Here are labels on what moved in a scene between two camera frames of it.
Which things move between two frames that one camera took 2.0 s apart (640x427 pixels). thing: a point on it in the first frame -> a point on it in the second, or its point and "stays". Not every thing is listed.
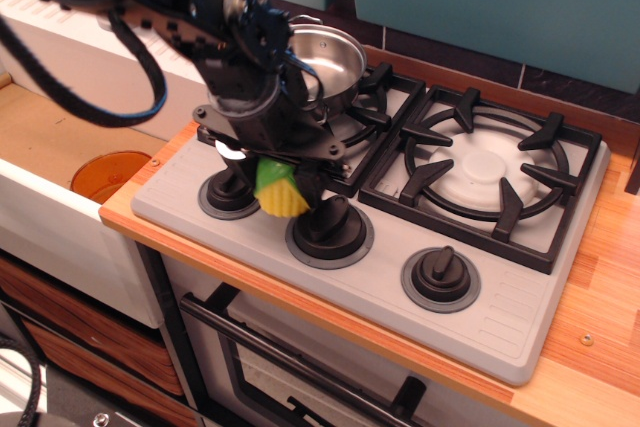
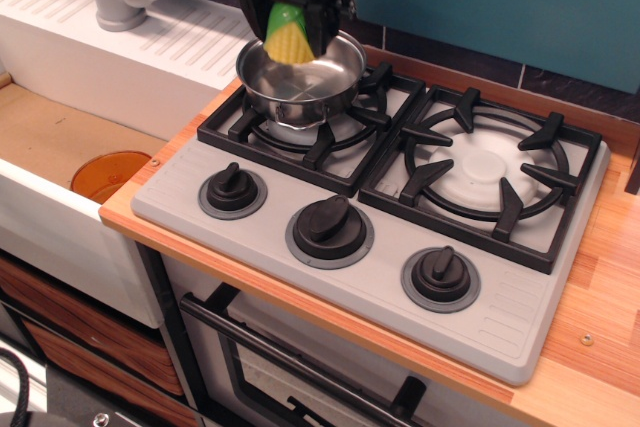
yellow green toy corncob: x=277 y=190 -> x=287 y=39
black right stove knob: x=440 y=280 stays
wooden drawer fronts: x=97 y=344 stays
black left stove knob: x=229 y=194 stays
